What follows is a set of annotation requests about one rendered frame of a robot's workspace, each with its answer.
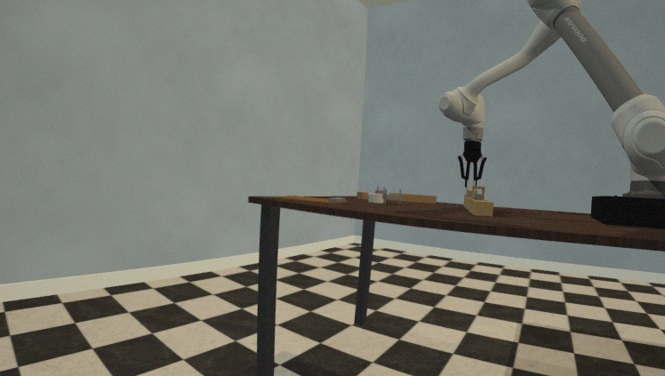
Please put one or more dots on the brown clipboard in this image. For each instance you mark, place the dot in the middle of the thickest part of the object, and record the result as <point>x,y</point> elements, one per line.
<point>335,200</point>

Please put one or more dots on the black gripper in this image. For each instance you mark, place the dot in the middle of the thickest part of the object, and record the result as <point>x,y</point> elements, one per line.
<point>472,153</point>

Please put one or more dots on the cream short cylinder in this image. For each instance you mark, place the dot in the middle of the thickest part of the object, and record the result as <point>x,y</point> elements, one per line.
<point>375,198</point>

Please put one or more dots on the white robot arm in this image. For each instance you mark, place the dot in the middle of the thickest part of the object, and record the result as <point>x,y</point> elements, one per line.
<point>638,119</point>

